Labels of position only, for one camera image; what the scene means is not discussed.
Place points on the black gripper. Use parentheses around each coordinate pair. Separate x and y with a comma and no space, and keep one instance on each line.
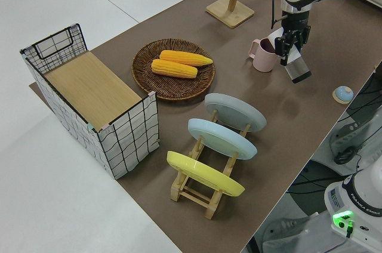
(297,21)

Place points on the pink mug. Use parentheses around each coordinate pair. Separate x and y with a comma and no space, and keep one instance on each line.
(264,60)

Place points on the brown table mat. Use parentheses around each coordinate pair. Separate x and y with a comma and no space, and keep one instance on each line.
(209,35)

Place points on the beige toaster oven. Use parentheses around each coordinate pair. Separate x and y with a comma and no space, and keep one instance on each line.
(373,1)

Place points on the grey plate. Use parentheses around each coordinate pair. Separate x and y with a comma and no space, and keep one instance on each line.
(235,111)

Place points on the yellow corn cob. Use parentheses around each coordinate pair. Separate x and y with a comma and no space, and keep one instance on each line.
(173,68)
(188,57)

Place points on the light blue plate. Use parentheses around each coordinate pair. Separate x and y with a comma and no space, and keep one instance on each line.
(221,138)

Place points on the brown wicker basket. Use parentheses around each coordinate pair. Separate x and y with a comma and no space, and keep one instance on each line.
(143,68)

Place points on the yellow plate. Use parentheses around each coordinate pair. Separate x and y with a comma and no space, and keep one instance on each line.
(206,175)

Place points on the wooden plate rack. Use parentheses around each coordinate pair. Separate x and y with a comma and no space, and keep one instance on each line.
(194,196)

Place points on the wooden basket lid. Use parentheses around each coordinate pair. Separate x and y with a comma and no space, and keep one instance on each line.
(92,86)

